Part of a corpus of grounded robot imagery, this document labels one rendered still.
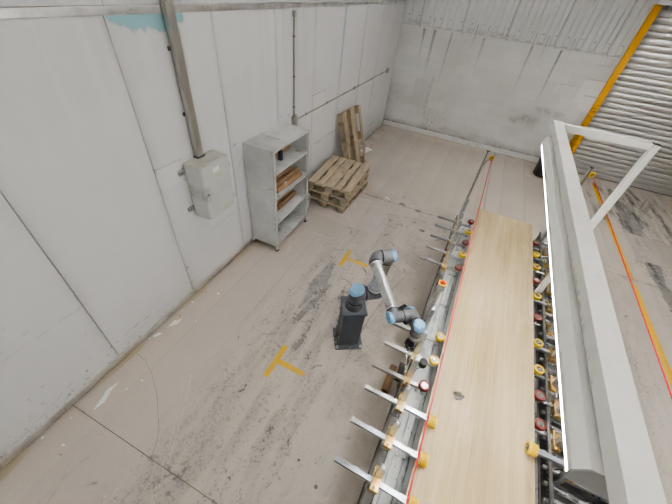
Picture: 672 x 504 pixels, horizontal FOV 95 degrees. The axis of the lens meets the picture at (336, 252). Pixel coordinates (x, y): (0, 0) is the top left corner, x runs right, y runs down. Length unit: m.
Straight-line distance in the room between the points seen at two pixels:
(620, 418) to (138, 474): 3.20
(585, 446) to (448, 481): 1.51
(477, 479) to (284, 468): 1.55
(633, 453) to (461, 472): 1.62
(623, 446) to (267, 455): 2.71
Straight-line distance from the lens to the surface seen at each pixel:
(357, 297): 3.05
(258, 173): 4.10
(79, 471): 3.66
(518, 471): 2.68
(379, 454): 2.57
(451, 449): 2.52
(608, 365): 1.09
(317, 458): 3.24
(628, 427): 1.00
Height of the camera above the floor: 3.13
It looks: 42 degrees down
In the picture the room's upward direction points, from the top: 7 degrees clockwise
